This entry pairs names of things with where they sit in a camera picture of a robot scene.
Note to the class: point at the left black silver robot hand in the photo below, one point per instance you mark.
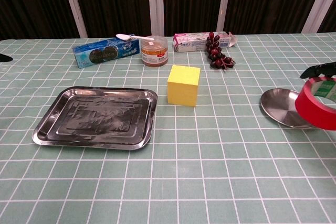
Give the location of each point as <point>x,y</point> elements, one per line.
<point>4,58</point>

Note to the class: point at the yellow cube block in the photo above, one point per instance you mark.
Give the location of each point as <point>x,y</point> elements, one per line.
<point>183,87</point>

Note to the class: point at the red tape roll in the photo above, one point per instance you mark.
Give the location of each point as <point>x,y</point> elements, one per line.
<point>315,113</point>

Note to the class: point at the black pleated curtain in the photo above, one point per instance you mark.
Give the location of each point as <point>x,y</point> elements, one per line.
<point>31,3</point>

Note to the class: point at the blue cookie box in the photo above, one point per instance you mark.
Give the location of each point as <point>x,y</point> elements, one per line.
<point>105,53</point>

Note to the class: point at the rectangular steel tray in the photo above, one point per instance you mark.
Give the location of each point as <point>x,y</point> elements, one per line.
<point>94,119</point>

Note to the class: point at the white plastic spoon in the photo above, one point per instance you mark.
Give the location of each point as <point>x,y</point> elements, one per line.
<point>123,36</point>

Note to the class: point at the clear jar amber contents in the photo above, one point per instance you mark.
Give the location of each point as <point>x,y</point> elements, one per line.
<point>153,53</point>

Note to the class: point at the pink toothpaste box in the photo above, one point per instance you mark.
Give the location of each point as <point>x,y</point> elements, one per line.
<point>194,43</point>

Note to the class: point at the dark red grape bunch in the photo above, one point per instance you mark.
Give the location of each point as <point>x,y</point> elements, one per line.
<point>215,51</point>

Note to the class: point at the green checkered tablecloth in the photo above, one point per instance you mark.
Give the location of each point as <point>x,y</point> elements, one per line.
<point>210,176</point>

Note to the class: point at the round steel plate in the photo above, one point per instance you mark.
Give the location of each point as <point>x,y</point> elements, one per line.
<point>281,106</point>

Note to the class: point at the white frame post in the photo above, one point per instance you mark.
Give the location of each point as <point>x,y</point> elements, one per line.
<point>155,3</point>
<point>224,3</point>
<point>74,6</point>
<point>320,1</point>

